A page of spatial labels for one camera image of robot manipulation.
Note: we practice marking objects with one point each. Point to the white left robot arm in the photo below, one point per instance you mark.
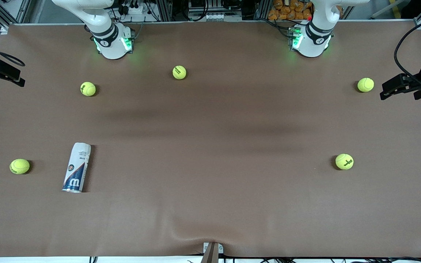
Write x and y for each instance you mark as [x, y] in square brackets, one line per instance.
[314, 40]

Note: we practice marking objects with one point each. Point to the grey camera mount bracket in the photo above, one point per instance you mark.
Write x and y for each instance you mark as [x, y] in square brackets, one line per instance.
[212, 252]

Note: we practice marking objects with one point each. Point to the orange snack bags pile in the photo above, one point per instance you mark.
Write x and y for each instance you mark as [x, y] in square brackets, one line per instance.
[291, 9]

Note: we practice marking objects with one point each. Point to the yellow tennis ball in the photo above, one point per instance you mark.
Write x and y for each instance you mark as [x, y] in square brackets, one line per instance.
[179, 72]
[88, 88]
[19, 166]
[344, 161]
[365, 84]

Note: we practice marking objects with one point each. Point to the grey equipment box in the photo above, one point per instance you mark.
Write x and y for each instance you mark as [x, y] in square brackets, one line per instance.
[214, 11]

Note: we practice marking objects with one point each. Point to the white power strip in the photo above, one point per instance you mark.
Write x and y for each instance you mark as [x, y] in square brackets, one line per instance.
[137, 10]

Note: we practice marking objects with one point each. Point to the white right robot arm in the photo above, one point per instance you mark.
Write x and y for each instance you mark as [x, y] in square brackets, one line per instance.
[110, 40]

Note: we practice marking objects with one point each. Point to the white blue tennis ball can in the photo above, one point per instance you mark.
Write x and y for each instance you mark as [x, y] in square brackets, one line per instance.
[77, 166]

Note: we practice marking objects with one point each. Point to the brown table mat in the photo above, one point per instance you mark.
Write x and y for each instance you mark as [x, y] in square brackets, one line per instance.
[210, 204]

